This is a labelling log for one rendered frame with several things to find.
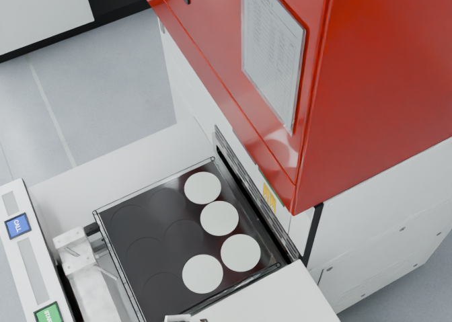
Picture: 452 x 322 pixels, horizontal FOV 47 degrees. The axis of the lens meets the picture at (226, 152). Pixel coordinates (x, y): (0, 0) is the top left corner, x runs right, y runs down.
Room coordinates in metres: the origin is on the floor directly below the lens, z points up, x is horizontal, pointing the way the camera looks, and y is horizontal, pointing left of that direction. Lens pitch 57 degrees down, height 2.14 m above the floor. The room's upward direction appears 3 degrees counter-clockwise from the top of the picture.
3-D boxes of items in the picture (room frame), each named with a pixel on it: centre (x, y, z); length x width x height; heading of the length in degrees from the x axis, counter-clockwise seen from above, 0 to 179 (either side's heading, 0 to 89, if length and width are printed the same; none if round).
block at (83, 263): (0.51, 0.38, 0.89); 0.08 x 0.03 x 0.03; 115
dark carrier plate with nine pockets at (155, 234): (0.57, 0.12, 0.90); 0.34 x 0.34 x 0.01; 25
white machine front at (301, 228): (0.84, 0.00, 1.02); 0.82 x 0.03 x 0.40; 25
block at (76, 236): (0.58, 0.42, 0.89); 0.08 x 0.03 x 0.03; 115
